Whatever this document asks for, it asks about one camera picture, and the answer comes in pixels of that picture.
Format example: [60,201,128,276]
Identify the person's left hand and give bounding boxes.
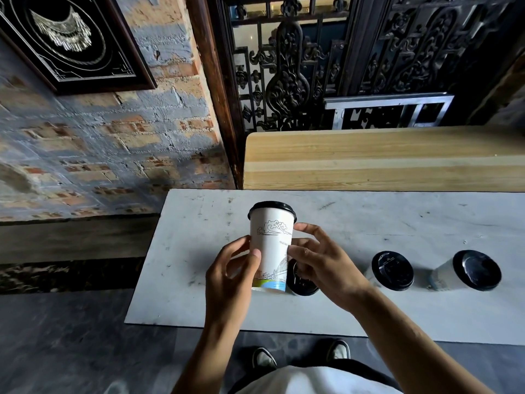
[205,236,262,329]

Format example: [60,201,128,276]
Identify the person's right hand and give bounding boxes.
[287,222,372,315]

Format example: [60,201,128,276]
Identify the white paper cup line drawing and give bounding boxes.
[248,201,297,294]

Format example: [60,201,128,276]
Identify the person's right forearm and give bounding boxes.
[346,288,499,394]

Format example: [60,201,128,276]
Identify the person's left forearm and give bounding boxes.
[171,322,243,394]

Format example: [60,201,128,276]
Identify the paper cup with black lid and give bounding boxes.
[286,260,321,297]
[366,251,415,292]
[428,250,502,292]

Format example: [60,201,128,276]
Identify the person's left shoe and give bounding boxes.
[250,347,278,371]

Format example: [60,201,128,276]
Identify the person's shoe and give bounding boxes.
[250,347,278,371]
[326,339,352,364]

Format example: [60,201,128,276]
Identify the light wooden bench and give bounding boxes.
[243,126,525,192]

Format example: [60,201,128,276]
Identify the person's right shoe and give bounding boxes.
[326,339,352,364]

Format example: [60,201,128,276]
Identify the person's white shirt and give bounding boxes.
[241,364,406,394]

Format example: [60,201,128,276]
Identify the person's dark trousers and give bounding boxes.
[324,358,404,391]

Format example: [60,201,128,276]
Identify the dark carved wooden screen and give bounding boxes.
[207,0,525,132]

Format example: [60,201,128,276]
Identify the black framed silver ornament picture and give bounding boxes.
[0,0,158,96]

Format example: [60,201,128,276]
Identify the grey metal frame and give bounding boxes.
[323,93,455,131]

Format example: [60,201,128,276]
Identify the dark wooden door post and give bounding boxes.
[184,0,245,190]

